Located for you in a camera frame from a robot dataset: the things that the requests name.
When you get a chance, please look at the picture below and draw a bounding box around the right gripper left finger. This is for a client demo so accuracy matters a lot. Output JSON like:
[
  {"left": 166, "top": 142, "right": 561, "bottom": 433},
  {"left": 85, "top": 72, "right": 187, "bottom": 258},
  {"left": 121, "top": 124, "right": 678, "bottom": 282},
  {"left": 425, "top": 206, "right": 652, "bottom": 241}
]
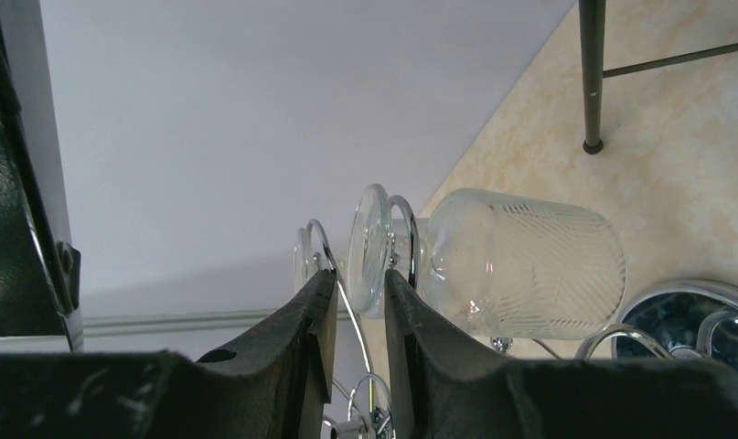
[{"left": 0, "top": 270, "right": 338, "bottom": 438}]

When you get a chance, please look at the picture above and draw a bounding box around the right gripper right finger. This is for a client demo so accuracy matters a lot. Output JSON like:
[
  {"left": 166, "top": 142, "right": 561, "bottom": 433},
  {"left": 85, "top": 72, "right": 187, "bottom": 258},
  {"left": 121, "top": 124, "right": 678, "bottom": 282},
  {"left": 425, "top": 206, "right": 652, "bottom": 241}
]
[{"left": 385, "top": 270, "right": 738, "bottom": 438}]

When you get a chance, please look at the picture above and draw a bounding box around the glass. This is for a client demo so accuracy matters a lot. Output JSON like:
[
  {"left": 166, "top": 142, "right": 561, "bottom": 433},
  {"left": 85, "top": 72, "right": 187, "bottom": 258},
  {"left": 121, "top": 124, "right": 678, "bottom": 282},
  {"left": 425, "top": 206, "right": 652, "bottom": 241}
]
[
  {"left": 344, "top": 184, "right": 626, "bottom": 340},
  {"left": 294, "top": 228, "right": 318, "bottom": 293}
]

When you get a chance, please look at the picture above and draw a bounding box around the chrome wine glass rack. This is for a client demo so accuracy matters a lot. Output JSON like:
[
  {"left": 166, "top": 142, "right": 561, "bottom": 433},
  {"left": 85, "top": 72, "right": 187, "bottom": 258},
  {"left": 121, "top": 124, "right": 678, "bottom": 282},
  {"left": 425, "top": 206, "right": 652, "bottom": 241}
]
[{"left": 293, "top": 195, "right": 738, "bottom": 439}]

